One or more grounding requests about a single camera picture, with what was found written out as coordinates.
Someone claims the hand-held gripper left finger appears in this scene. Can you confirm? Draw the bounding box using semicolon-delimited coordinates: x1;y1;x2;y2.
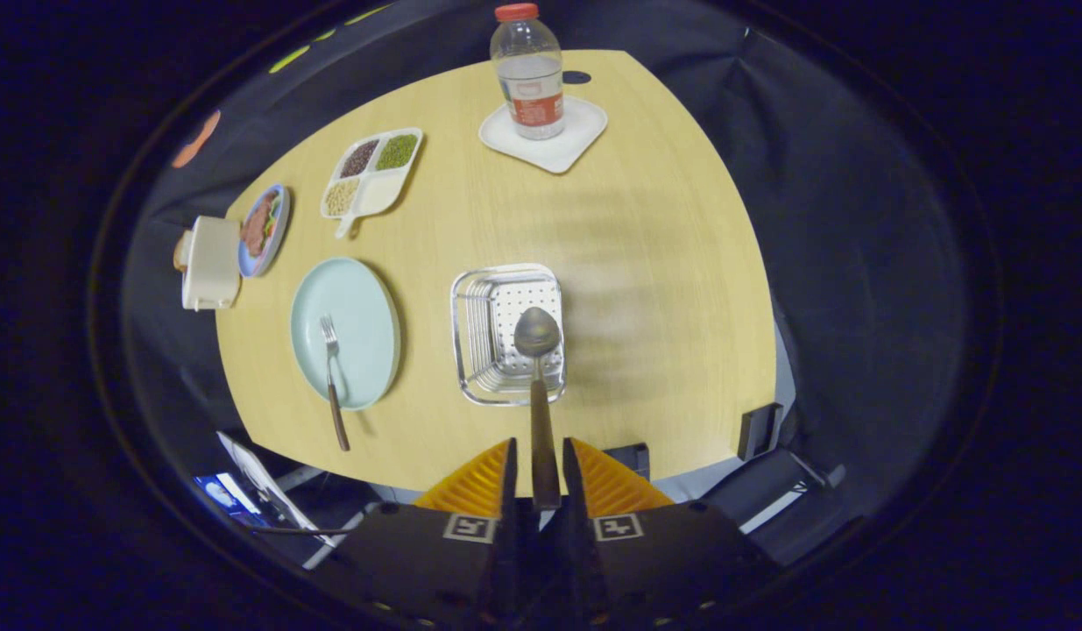
313;437;536;631

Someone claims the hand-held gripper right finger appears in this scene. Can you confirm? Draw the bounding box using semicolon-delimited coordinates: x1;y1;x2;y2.
541;437;780;631

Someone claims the metal spoon with brown handle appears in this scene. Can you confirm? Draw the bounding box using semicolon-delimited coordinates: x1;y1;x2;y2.
513;307;562;512

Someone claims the metal fork with brown handle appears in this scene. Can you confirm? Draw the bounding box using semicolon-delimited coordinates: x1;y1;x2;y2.
319;314;351;452

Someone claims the black table clamp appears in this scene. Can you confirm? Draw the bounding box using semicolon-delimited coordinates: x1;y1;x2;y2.
604;443;651;483
738;402;784;462

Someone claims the black metal stand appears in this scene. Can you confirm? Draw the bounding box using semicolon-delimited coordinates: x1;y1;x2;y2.
698;447;848;562

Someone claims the light green plate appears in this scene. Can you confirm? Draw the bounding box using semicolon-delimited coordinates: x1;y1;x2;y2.
290;257;402;412

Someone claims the white board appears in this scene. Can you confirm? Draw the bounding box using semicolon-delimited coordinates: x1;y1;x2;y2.
216;431;336;549

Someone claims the lit screen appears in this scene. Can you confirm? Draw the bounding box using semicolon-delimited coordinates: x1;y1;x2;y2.
194;473;261;528

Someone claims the white divided tray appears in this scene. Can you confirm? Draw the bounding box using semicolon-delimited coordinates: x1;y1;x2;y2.
320;127;424;239

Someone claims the small blue plate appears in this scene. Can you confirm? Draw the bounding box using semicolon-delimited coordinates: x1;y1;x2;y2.
237;183;292;279

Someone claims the heap of pale beans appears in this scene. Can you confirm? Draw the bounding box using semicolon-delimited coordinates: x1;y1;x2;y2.
325;179;361;217

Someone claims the white square coaster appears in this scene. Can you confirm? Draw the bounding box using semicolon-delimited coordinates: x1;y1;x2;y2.
478;95;609;174

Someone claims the heap of green beans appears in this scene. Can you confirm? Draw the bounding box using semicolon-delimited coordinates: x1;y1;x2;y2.
375;134;419;172

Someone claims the heap of dark red beans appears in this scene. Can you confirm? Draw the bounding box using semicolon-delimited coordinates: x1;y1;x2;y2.
340;140;379;179

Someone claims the black backdrop cloth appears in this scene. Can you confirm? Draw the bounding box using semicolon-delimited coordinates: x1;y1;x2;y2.
120;0;975;562

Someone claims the brown steak piece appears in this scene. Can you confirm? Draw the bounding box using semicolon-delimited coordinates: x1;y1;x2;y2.
241;193;277;258

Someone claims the white toaster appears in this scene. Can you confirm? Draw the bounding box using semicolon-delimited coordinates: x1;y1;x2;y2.
181;216;243;312

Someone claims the clear bottle with red cap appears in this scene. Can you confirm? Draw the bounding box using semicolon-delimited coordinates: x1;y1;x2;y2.
490;3;566;141

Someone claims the metal wire basket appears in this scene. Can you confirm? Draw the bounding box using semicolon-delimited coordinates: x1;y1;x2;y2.
450;264;568;407

